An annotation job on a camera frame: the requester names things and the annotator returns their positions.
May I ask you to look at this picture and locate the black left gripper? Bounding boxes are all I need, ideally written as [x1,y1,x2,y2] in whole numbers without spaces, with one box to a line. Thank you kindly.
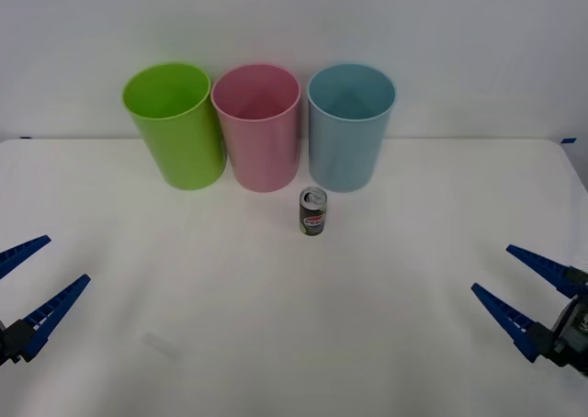
[0,234,92,368]

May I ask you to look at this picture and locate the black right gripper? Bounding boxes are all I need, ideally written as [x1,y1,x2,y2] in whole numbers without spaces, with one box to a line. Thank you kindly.
[470,243,588,375]

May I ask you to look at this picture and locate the black drink can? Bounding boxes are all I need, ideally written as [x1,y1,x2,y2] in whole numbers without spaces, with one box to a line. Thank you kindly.
[298,186,329,238]

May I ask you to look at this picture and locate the green plastic bin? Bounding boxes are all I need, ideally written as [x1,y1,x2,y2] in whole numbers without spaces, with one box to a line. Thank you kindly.
[121,62,228,191]

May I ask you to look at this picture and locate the pale blue plastic bin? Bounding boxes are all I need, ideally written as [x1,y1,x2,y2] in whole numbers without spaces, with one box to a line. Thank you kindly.
[306,62,397,194]

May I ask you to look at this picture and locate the pink plastic bin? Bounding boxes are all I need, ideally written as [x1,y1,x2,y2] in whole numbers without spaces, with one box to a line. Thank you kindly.
[210,63,303,193]

